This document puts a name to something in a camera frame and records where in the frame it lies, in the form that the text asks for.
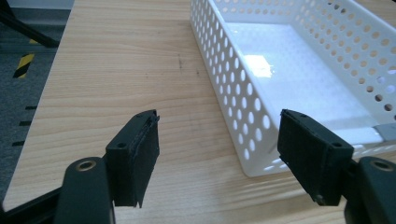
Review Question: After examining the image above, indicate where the white perforated plastic basket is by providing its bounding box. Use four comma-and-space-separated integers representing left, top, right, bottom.
189, 0, 396, 178

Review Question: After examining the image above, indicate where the black metal stand leg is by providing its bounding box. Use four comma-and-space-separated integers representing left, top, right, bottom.
0, 0, 60, 49

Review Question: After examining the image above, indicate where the yellow black hazard tape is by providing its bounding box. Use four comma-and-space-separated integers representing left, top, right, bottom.
12, 52, 35, 79

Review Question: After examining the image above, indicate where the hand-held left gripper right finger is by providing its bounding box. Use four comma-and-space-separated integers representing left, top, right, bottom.
276, 108, 355, 207

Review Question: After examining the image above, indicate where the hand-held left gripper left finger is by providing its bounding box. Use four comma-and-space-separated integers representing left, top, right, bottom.
105, 108, 161, 209

